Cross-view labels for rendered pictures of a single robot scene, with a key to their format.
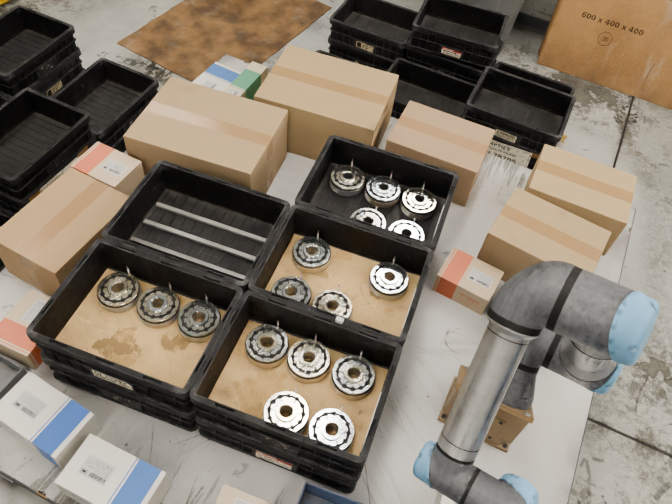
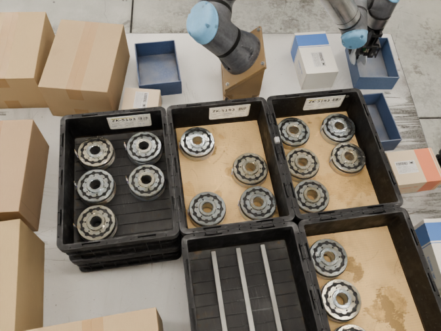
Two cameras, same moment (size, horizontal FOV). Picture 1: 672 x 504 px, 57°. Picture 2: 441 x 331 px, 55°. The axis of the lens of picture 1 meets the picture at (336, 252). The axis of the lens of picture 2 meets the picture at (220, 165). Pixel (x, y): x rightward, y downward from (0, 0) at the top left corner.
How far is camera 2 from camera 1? 1.30 m
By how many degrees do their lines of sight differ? 55
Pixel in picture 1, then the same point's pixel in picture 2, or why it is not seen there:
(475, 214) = (54, 135)
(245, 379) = (340, 200)
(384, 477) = not seen: hidden behind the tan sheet
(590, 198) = (27, 36)
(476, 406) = not seen: outside the picture
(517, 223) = (84, 75)
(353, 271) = (200, 175)
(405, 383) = not seen: hidden behind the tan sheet
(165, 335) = (353, 280)
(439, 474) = (365, 23)
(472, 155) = (8, 129)
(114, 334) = (382, 322)
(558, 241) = (90, 47)
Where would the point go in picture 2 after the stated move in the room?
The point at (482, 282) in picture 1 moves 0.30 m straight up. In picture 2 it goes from (144, 98) to (132, 31)
